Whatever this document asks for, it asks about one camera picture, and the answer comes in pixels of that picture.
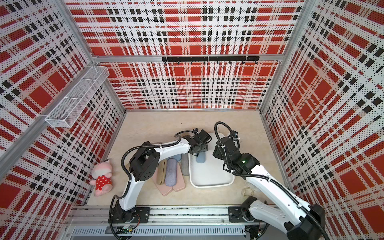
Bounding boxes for pink plush toy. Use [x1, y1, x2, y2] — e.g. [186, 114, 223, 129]
[90, 160, 113, 197]

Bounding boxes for light blue glasses case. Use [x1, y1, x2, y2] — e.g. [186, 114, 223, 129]
[196, 152, 206, 164]

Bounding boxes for white plastic storage tray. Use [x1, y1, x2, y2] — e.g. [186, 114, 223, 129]
[189, 132, 235, 189]

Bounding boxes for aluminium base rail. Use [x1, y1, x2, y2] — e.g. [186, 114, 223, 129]
[60, 205, 266, 240]

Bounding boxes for brown glasses case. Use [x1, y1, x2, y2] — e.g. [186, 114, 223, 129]
[157, 159, 167, 185]

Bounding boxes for pink glasses case left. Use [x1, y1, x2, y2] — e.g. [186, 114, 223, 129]
[151, 170, 173, 197]

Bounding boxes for pink glasses case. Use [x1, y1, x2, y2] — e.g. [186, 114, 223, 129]
[173, 164, 186, 192]
[151, 170, 173, 197]

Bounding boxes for grey glasses case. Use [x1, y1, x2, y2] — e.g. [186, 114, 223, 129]
[181, 154, 190, 176]

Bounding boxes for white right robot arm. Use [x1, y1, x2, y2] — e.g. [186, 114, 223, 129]
[213, 121, 330, 240]

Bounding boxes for pink glasses case right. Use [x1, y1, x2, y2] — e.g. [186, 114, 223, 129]
[173, 164, 186, 192]

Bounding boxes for rubber band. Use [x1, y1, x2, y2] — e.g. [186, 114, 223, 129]
[241, 187, 256, 198]

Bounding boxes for black wall hook rail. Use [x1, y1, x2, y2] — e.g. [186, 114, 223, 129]
[162, 56, 260, 64]

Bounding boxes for white wire mesh basket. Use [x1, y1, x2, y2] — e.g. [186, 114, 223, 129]
[45, 66, 109, 128]

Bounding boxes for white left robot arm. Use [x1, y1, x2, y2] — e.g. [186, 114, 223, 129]
[108, 129, 212, 240]

